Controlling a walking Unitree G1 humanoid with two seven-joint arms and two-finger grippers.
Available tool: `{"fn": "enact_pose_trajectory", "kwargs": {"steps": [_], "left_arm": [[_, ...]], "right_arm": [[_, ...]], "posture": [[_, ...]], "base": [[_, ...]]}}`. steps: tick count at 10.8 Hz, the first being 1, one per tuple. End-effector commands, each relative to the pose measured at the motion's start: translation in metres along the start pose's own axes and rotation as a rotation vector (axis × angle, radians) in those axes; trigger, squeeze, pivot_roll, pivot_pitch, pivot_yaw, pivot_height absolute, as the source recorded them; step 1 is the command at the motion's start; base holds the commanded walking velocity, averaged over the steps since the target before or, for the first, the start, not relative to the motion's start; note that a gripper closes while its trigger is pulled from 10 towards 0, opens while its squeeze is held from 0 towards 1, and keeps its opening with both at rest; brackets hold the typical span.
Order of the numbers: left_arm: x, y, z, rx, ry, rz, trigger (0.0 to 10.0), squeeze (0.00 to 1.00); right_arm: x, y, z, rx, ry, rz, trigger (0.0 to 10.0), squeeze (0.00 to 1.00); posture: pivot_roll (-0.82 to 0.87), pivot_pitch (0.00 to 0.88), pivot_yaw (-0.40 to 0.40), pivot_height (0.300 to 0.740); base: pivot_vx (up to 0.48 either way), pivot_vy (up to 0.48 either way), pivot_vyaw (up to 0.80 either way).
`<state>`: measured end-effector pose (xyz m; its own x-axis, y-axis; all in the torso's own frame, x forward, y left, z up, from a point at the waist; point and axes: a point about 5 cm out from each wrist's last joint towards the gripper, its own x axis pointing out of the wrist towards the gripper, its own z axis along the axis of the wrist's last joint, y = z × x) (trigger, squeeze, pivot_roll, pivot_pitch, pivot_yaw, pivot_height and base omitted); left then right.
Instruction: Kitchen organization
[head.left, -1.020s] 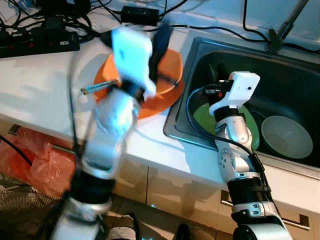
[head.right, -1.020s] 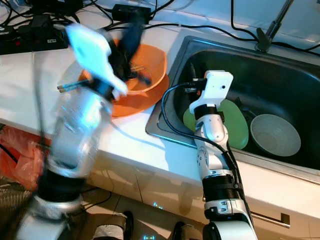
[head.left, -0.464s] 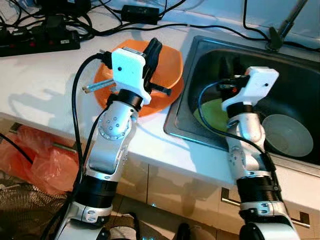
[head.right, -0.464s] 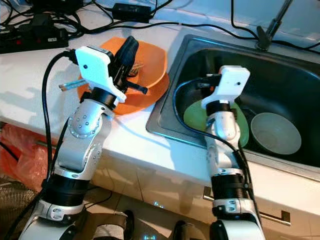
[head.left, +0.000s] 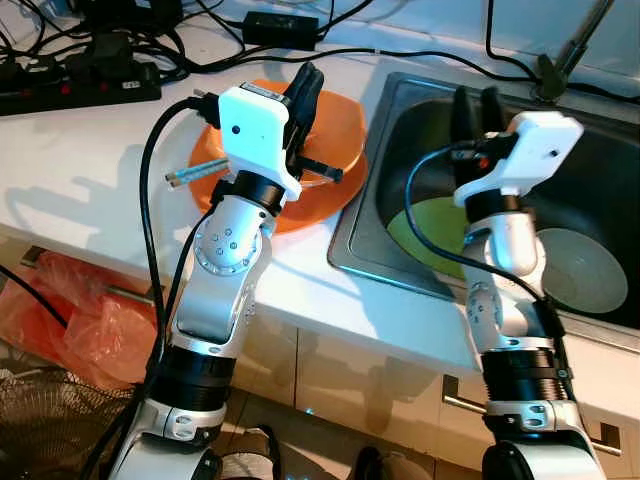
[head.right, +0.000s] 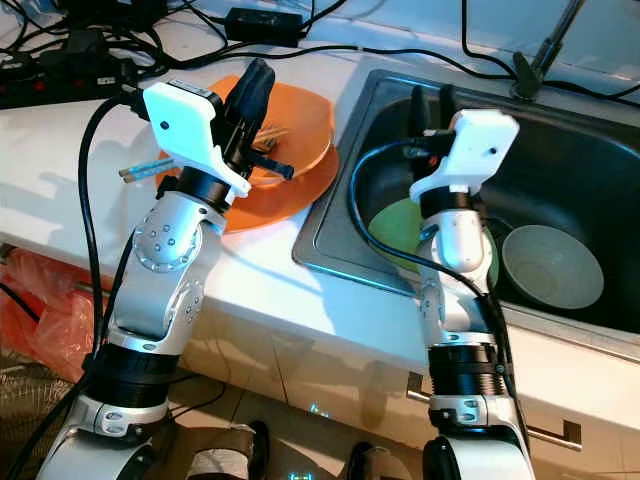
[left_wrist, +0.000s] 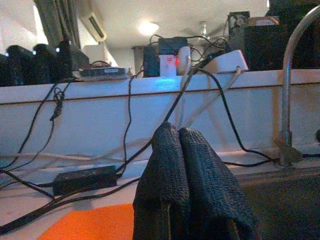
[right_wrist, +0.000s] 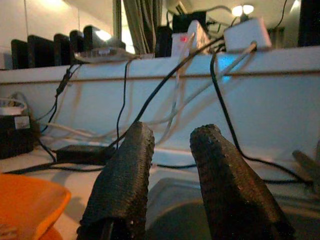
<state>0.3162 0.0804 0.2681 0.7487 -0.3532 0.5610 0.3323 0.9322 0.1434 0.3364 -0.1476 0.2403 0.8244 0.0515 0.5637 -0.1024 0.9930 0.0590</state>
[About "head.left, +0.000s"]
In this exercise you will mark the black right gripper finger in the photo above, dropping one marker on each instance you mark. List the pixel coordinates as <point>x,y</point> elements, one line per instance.
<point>463,115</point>
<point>492,110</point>

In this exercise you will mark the orange plastic bowl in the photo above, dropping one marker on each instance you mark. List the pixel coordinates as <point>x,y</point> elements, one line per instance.
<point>343,130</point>

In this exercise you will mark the orange round plate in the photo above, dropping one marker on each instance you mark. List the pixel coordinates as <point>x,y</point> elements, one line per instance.
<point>315,205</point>

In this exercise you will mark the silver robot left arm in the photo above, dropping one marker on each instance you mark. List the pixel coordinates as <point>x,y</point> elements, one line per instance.
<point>232,250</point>

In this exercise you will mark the white kitchen cabinet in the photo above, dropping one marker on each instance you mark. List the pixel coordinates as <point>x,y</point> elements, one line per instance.
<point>380,405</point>

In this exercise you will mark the black power adapter brick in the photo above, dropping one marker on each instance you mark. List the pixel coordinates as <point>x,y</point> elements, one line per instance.
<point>282,30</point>

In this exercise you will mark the metal sink faucet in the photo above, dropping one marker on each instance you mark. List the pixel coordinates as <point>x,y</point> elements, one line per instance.
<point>560,65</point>

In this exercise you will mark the green round plate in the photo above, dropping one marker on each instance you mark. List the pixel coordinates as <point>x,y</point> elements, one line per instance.
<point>420,235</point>

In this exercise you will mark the stainless steel sink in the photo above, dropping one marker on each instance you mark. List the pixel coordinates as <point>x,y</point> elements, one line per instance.
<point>590,170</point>

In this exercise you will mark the grey ceramic bowl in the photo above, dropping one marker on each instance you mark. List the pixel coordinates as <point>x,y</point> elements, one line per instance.
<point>590,275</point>

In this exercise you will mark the black plug adapter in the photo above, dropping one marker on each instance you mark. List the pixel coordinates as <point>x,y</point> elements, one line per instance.
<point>98,58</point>

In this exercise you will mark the black power strip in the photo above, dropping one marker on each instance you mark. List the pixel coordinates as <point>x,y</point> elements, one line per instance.
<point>60,95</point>

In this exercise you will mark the orange plastic bag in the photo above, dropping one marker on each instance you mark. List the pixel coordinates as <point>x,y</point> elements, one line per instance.
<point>90,330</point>

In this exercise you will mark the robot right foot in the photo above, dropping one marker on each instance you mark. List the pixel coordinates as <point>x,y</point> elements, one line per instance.
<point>390,468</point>

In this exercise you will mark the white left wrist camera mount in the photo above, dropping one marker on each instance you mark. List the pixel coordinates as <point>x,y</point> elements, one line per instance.
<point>250,125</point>

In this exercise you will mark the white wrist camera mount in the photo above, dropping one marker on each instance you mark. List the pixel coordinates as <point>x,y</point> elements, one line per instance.
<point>535,150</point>
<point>250,125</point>

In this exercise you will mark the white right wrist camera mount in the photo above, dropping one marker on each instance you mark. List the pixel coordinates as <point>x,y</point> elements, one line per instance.
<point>535,150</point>

